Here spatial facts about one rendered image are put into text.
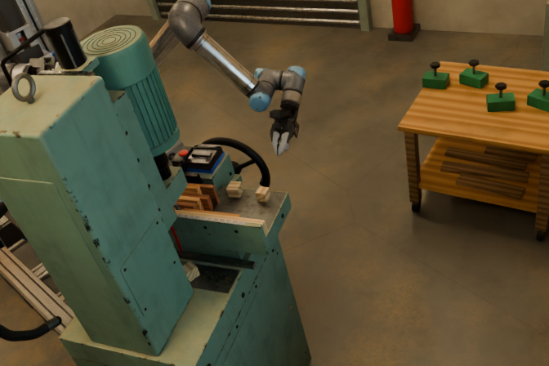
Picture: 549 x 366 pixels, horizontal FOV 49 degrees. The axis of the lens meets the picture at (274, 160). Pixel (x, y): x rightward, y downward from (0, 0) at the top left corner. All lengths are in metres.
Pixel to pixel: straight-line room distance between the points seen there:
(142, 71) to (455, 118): 1.56
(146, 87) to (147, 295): 0.52
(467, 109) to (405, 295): 0.84
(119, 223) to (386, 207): 1.85
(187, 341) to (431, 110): 1.57
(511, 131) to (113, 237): 1.72
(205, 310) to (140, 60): 0.70
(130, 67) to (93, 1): 4.54
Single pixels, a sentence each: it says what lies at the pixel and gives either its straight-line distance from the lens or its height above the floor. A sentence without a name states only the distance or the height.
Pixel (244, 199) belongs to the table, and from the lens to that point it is 1.83.
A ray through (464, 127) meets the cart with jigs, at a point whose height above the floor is 0.53.
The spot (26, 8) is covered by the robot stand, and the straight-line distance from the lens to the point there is 2.36.
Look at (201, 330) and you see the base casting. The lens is 1.67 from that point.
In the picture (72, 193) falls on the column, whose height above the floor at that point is 1.37.
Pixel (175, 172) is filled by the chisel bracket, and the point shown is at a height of 1.07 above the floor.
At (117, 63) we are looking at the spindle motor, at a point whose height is 1.48.
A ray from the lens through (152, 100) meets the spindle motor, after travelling 1.54.
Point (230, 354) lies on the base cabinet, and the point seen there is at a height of 0.65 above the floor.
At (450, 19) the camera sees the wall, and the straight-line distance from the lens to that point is 4.48.
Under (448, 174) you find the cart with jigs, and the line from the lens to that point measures 2.92.
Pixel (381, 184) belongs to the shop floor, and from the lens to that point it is 3.17.
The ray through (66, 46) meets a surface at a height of 1.57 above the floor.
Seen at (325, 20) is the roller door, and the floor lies 0.06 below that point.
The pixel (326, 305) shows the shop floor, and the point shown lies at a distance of 2.66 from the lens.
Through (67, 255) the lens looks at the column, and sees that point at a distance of 1.46.
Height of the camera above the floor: 2.07
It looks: 37 degrees down
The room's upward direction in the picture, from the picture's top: 14 degrees counter-clockwise
